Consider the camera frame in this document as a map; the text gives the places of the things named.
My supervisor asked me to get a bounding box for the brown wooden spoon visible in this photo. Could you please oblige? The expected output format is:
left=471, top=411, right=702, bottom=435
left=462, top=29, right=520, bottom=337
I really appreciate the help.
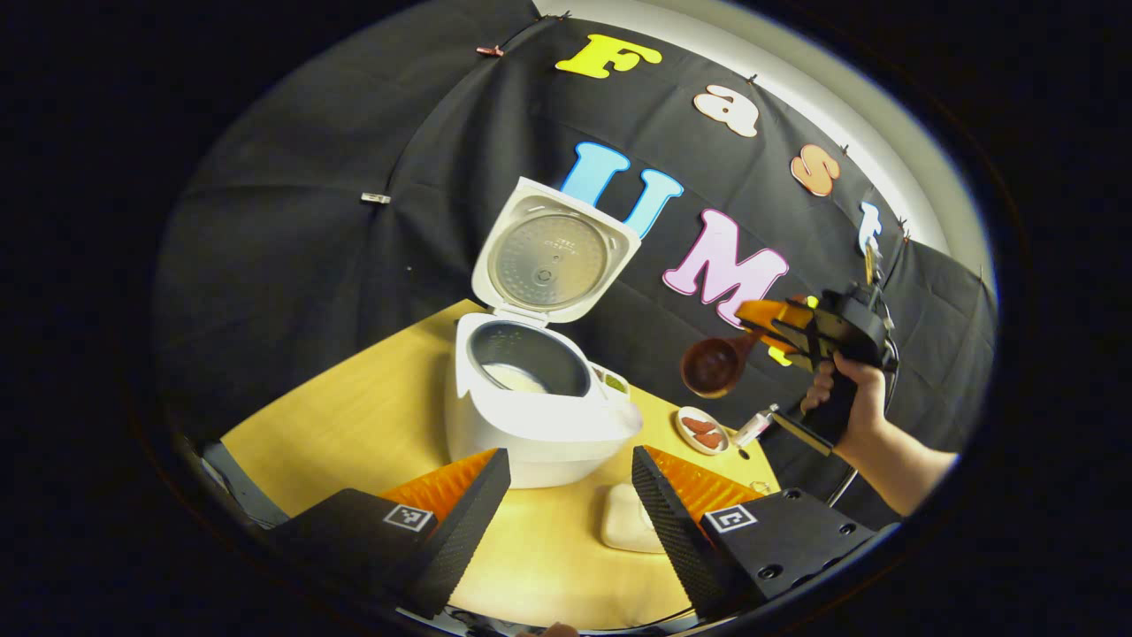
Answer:
left=679, top=332, right=761, bottom=399

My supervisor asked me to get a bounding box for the black backdrop cloth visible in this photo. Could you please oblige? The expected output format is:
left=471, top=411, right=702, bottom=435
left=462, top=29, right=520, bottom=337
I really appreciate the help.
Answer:
left=155, top=0, right=996, bottom=532

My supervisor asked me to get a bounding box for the white round plate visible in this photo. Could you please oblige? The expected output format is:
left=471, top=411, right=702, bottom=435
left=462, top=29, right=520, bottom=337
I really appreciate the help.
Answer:
left=675, top=405, right=730, bottom=456

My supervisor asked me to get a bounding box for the clear plastic bottle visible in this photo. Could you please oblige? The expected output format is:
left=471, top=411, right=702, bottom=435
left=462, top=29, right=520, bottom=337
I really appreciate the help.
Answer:
left=732, top=404, right=781, bottom=448

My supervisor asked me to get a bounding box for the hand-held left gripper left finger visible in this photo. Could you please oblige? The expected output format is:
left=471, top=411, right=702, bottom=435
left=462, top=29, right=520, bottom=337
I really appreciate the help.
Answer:
left=265, top=447, right=512, bottom=620

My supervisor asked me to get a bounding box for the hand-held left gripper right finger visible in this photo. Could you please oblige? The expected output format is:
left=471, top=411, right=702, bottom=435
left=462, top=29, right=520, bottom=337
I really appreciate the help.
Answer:
left=631, top=445, right=876, bottom=620

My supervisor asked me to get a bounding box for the white rice cooker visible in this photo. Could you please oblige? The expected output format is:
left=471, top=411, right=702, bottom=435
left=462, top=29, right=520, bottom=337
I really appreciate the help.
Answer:
left=444, top=177, right=644, bottom=489

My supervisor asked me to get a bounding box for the clear plastic container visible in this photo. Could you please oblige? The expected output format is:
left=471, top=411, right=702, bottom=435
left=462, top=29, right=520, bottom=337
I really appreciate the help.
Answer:
left=601, top=480, right=673, bottom=556

